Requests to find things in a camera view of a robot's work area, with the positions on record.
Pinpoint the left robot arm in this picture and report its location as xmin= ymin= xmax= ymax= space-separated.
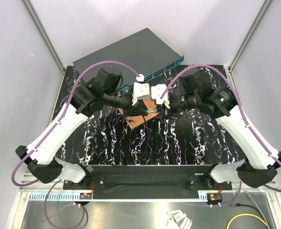
xmin=11 ymin=61 xmax=139 ymax=189

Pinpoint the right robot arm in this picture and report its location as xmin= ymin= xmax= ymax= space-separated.
xmin=151 ymin=69 xmax=281 ymax=192

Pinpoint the wooden board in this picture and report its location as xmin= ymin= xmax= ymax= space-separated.
xmin=125 ymin=99 xmax=159 ymax=129

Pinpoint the pile of white modules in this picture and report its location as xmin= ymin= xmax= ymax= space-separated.
xmin=166 ymin=210 xmax=193 ymax=229

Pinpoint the black braided fiber cable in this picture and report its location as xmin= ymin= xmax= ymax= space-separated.
xmin=93 ymin=112 xmax=153 ymax=166

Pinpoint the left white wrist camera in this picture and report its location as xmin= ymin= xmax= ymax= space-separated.
xmin=132 ymin=74 xmax=151 ymax=105

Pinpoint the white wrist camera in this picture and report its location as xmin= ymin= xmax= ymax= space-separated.
xmin=151 ymin=84 xmax=170 ymax=109
xmin=132 ymin=74 xmax=151 ymax=105

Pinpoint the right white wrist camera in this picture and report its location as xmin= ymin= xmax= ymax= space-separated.
xmin=151 ymin=84 xmax=170 ymax=109

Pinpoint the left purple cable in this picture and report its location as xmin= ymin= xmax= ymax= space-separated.
xmin=12 ymin=61 xmax=143 ymax=229

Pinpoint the purple cable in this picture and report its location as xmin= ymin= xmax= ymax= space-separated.
xmin=12 ymin=61 xmax=143 ymax=229
xmin=160 ymin=64 xmax=281 ymax=208

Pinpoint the dark teal network switch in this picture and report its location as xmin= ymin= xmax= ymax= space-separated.
xmin=73 ymin=28 xmax=184 ymax=82

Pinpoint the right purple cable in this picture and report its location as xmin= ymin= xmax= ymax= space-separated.
xmin=160 ymin=64 xmax=281 ymax=208

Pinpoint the grey ethernet cable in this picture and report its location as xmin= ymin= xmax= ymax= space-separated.
xmin=245 ymin=192 xmax=278 ymax=229

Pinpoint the black cable with plug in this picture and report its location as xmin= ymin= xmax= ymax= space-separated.
xmin=235 ymin=202 xmax=278 ymax=229

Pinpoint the yellow fiber cable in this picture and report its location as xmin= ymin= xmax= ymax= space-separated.
xmin=227 ymin=214 xmax=269 ymax=229

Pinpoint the white slotted cable duct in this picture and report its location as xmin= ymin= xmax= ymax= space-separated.
xmin=29 ymin=192 xmax=92 ymax=202

